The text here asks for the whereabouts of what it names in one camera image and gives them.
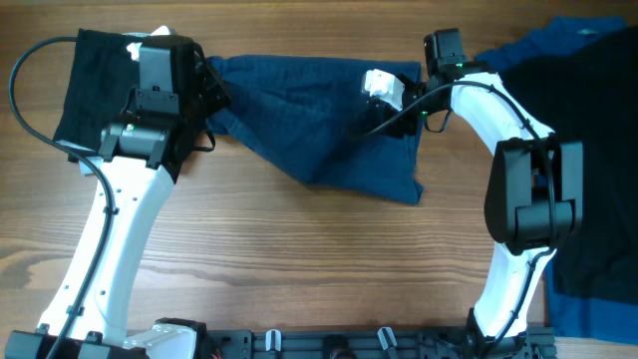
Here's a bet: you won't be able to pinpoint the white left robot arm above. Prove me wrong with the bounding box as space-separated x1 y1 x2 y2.
5 60 230 358

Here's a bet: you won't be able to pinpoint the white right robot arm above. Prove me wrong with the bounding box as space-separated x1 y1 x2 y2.
362 62 583 351

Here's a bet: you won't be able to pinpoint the navy blue denim shorts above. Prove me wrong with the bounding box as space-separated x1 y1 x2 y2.
207 55 424 204

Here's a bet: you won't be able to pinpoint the blue polo shirt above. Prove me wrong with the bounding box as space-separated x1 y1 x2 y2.
478 17 637 344

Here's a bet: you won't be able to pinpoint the black mesh shirt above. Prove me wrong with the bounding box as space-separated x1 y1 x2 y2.
501 27 637 304

